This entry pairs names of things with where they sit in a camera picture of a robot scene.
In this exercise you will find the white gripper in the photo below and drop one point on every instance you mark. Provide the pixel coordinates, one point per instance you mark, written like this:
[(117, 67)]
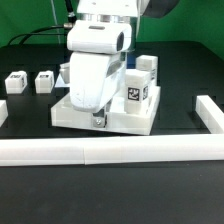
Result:
[(94, 80)]

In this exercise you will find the white square table top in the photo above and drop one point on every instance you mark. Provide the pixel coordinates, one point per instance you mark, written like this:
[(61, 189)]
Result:
[(117, 120)]

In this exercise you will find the white sheet with tags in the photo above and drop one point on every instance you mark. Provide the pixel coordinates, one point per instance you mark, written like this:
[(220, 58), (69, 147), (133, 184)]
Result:
[(63, 81)]

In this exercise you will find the white U-shaped fence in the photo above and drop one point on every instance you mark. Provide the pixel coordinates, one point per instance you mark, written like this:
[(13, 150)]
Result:
[(62, 151)]

